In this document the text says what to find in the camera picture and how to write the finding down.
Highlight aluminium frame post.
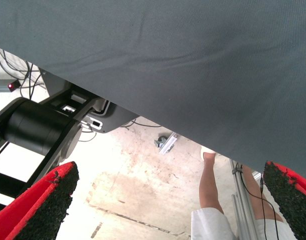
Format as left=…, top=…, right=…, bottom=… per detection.
left=229, top=159, right=263, bottom=240

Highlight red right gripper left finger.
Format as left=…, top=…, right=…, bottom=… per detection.
left=0, top=161, right=80, bottom=240

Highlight person bare leg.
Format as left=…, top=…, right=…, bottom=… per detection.
left=199, top=151, right=225, bottom=216
left=242, top=164, right=284, bottom=223

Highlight black frame with cylinder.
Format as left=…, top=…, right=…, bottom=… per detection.
left=0, top=83, right=101, bottom=216

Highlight grey caster wheel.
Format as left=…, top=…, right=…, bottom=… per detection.
left=154, top=136, right=169, bottom=151

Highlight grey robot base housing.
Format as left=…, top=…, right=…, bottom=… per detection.
left=39, top=69, right=140, bottom=135

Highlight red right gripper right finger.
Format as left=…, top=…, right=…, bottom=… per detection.
left=262, top=160, right=306, bottom=240

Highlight black floor cable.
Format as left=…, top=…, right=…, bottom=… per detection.
left=0, top=46, right=29, bottom=76
left=19, top=62, right=48, bottom=100
left=120, top=118, right=164, bottom=130

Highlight white shorts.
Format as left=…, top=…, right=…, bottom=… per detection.
left=191, top=206, right=298, bottom=240

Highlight dark grey table cloth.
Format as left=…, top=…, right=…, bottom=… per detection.
left=0, top=0, right=306, bottom=181

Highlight small box with red light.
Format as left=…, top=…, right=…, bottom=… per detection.
left=7, top=80, right=21, bottom=93

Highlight short aluminium profile piece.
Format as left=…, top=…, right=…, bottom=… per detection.
left=157, top=131, right=179, bottom=156

